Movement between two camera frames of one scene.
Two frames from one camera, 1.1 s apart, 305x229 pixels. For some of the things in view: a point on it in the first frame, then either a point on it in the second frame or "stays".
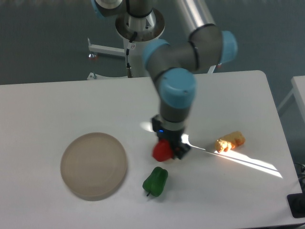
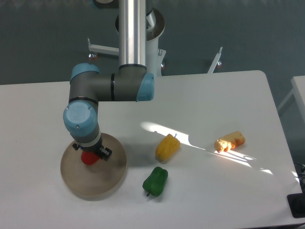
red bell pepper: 162,150 → 89,158
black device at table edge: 297,203 stays
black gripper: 174,136 → 104,153
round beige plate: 93,166 stays
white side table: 298,84 stays
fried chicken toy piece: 229,141 stays
